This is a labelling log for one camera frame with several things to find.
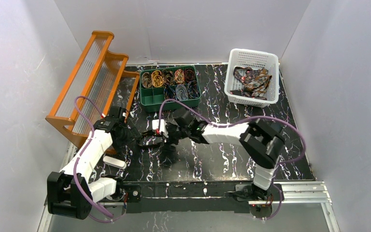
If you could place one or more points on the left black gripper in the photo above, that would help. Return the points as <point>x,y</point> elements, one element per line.
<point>134,135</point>

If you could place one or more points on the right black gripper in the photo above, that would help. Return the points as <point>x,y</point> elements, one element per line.
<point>167,136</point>

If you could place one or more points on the dark floral tie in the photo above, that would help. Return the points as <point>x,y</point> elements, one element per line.
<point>150,140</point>

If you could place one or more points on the white plastic basket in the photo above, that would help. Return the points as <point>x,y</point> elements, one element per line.
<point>256,60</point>

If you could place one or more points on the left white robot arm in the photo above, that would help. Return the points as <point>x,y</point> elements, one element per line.
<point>70,193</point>

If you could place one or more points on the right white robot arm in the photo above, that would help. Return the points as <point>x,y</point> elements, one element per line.
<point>262,142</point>

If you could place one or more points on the patterned ties in basket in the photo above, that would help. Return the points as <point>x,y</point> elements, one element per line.
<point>255,82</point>

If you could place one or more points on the white oblong object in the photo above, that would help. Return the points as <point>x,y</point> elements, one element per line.
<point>114,162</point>

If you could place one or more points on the light blue rolled tie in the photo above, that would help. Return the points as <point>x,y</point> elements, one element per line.
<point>181,93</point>

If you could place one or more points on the dark blue rolled tie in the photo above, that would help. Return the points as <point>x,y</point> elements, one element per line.
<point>193,90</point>

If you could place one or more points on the dark multicolour rolled tie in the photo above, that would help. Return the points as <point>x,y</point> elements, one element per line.
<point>169,92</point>

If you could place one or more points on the green compartment tray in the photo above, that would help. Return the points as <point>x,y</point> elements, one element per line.
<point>152,98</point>

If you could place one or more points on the orange rolled tie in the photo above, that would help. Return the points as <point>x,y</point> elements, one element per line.
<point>179,76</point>

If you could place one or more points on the dark brown rolled tie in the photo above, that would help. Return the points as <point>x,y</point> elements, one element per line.
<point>168,78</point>

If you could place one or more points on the dark red rolled tie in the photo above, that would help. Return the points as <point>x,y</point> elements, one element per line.
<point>189,75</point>

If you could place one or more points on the yellow rolled tie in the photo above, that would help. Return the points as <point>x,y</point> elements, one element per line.
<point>157,78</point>

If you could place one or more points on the orange wooden rack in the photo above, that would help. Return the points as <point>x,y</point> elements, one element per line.
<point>97,82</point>

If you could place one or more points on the black base bar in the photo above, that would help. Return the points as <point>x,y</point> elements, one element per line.
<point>194,196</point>

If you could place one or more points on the aluminium rail frame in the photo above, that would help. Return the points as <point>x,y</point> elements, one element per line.
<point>293,192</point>

